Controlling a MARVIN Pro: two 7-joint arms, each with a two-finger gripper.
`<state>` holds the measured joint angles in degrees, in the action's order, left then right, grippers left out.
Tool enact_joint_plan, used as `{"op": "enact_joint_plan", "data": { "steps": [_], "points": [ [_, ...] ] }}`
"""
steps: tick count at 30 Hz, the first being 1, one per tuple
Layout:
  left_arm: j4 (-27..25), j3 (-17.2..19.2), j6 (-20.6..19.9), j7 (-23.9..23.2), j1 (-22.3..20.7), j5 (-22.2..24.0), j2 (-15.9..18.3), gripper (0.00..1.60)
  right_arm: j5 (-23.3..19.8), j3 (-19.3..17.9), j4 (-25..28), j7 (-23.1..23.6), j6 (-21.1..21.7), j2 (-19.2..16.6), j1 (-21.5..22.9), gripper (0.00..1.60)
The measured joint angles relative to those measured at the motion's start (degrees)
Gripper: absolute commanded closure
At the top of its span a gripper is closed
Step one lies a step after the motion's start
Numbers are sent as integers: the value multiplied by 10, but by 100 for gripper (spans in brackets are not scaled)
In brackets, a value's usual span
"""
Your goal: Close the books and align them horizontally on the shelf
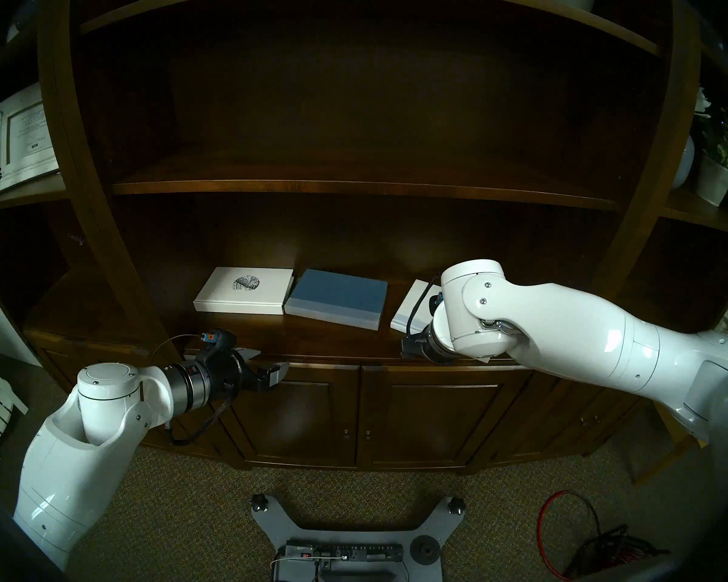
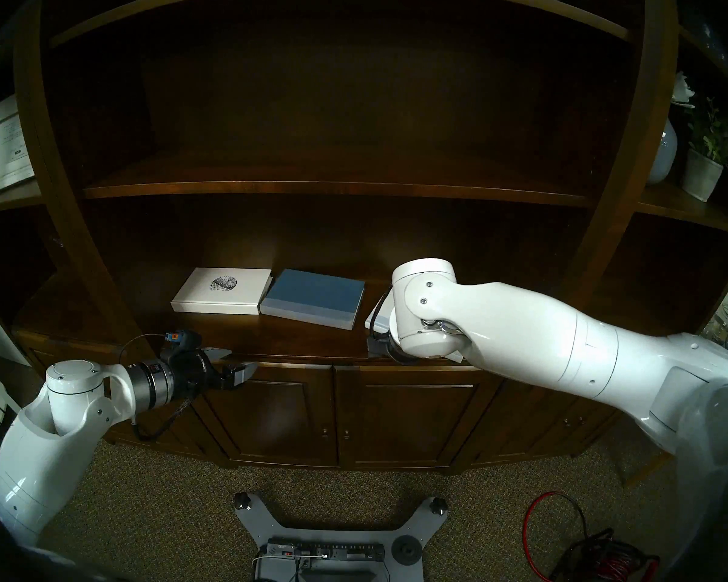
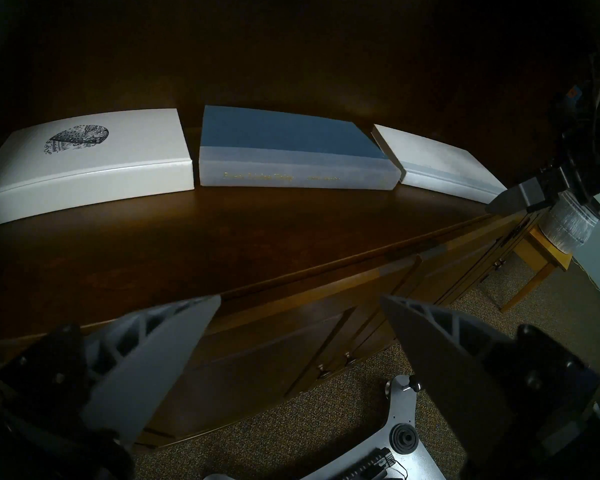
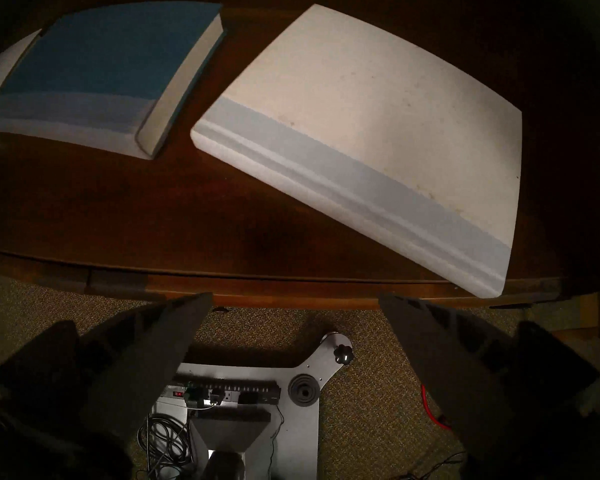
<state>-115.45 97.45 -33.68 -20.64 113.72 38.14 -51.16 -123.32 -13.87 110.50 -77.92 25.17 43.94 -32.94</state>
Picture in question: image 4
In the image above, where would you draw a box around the black round rubber pad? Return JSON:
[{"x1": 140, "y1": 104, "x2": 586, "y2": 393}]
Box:
[{"x1": 287, "y1": 374, "x2": 321, "y2": 408}]

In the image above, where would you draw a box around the blue book with grey spine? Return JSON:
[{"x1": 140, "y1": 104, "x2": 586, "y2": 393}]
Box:
[{"x1": 0, "y1": 1, "x2": 227, "y2": 161}]

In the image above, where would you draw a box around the black coiled cable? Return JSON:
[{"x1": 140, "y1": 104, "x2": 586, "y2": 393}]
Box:
[{"x1": 137, "y1": 414, "x2": 193, "y2": 475}]

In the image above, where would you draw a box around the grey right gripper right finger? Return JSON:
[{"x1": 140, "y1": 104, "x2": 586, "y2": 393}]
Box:
[{"x1": 379, "y1": 291, "x2": 518, "y2": 462}]

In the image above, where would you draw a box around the white book with round emblem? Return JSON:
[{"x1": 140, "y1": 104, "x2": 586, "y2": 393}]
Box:
[{"x1": 0, "y1": 29, "x2": 43, "y2": 141}]

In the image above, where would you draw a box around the red cable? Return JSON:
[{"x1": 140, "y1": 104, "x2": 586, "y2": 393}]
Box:
[{"x1": 420, "y1": 384, "x2": 453, "y2": 430}]

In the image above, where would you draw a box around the grey metal robot base plate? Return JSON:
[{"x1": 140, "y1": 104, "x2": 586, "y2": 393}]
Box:
[{"x1": 147, "y1": 331, "x2": 355, "y2": 480}]

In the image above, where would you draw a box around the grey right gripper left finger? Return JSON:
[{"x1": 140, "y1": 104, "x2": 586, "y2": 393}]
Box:
[{"x1": 79, "y1": 291, "x2": 214, "y2": 443}]

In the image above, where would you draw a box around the black electronics module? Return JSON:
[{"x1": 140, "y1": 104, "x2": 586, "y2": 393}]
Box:
[{"x1": 160, "y1": 379, "x2": 282, "y2": 409}]

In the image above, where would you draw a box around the cream book with grey spine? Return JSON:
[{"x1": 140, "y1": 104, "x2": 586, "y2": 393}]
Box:
[{"x1": 190, "y1": 3, "x2": 524, "y2": 300}]

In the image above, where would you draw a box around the grey robot pedestal column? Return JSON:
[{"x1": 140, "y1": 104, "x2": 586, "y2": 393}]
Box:
[{"x1": 187, "y1": 409, "x2": 272, "y2": 480}]

